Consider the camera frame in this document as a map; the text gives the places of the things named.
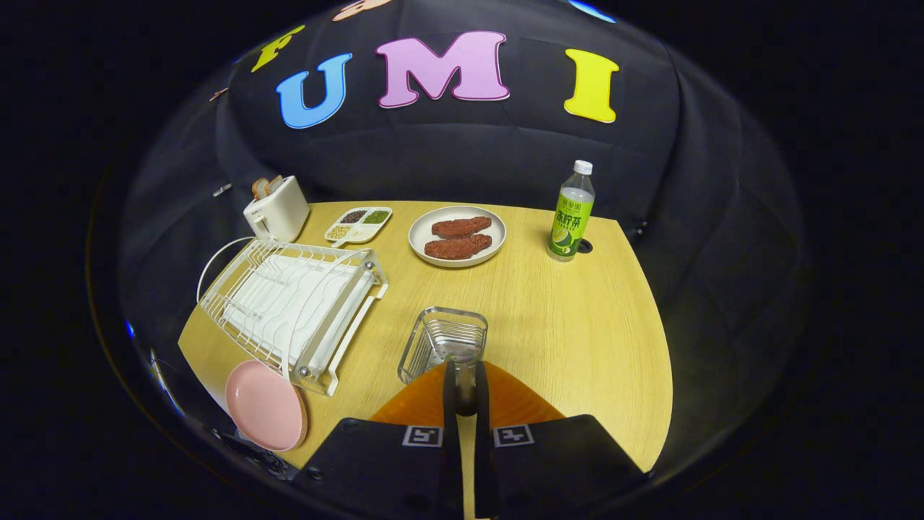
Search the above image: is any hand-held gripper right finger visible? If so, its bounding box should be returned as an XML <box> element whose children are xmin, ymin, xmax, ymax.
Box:
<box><xmin>473</xmin><ymin>360</ymin><xmax>652</xmax><ymax>520</ymax></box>

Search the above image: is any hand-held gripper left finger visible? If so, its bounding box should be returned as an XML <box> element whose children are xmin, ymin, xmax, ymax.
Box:
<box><xmin>289</xmin><ymin>360</ymin><xmax>464</xmax><ymax>520</ymax></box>

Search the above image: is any metal spoon with brown handle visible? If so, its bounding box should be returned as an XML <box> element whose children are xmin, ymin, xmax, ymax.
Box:
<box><xmin>449</xmin><ymin>345</ymin><xmax>483</xmax><ymax>418</ymax></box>

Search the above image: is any metal wire basket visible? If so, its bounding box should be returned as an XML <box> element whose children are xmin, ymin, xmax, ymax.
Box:
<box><xmin>397</xmin><ymin>307</ymin><xmax>489</xmax><ymax>385</ymax></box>

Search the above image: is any white wire dish rack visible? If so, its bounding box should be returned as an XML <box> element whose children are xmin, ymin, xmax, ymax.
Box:
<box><xmin>196</xmin><ymin>236</ymin><xmax>389</xmax><ymax>397</ymax></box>

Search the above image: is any pink plate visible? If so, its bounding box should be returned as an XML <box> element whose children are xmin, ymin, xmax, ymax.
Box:
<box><xmin>225</xmin><ymin>360</ymin><xmax>309</xmax><ymax>453</ymax></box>

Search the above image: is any white plate with meat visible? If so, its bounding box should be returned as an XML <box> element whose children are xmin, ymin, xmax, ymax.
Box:
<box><xmin>408</xmin><ymin>206</ymin><xmax>507</xmax><ymax>269</ymax></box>

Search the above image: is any white compartment dish with beans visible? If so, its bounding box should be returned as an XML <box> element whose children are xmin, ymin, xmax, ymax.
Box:
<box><xmin>324</xmin><ymin>207</ymin><xmax>393</xmax><ymax>248</ymax></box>

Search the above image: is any red-brown meat piece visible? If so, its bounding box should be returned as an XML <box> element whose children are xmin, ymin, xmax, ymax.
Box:
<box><xmin>424</xmin><ymin>233</ymin><xmax>493</xmax><ymax>261</ymax></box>
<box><xmin>432</xmin><ymin>215</ymin><xmax>492</xmax><ymax>239</ymax></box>

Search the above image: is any green label drink bottle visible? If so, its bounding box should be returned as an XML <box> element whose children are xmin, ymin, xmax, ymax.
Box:
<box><xmin>546</xmin><ymin>160</ymin><xmax>596</xmax><ymax>263</ymax></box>

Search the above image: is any white toaster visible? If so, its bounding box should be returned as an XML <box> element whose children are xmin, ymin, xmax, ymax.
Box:
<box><xmin>243</xmin><ymin>175</ymin><xmax>311</xmax><ymax>243</ymax></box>

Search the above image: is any black backdrop cloth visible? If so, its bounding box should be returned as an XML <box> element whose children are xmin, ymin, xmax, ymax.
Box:
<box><xmin>87</xmin><ymin>0</ymin><xmax>809</xmax><ymax>470</ymax></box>

